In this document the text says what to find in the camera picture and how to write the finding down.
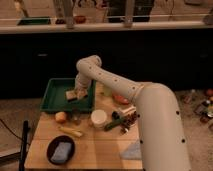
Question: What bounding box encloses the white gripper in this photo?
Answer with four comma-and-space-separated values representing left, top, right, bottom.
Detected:
73, 73, 91, 99

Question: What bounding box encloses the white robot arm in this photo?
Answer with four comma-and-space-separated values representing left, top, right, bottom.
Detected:
75, 55, 191, 171

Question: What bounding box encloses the green plastic tray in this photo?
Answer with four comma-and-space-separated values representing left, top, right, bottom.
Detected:
40, 78, 96, 114

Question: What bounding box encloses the green tray on shelf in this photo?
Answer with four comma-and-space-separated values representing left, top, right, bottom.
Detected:
17, 17, 51, 26

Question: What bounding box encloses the small dark jar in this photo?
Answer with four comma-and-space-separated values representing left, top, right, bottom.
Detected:
73, 114, 81, 125

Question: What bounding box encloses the white cup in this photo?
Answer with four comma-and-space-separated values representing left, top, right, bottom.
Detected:
90, 109, 107, 129

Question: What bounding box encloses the orange round fruit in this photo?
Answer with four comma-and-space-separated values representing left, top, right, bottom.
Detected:
55, 112, 67, 123

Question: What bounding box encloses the yellow banana toy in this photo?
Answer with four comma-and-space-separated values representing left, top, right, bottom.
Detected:
59, 126, 83, 138

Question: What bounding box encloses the red orange toy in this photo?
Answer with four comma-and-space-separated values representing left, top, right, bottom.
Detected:
112, 94, 129, 105

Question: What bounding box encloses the white box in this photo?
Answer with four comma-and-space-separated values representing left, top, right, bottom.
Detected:
118, 105, 136, 115

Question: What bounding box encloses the green marker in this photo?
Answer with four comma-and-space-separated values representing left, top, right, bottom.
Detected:
104, 117, 125, 131

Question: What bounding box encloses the black round plate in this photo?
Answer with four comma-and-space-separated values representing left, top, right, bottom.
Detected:
47, 135, 75, 165

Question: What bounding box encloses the black stand pole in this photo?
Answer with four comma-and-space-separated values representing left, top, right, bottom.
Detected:
19, 120, 30, 171

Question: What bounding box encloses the blue sponge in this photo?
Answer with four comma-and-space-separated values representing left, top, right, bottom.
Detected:
51, 142, 71, 164

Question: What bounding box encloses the red bowl on shelf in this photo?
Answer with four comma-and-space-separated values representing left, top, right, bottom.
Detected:
74, 15, 86, 24

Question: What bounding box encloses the blue cloth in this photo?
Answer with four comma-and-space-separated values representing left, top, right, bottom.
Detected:
120, 140, 141, 160

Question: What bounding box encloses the floor clutter pile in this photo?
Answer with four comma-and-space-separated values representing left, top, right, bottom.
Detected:
182, 88, 213, 132

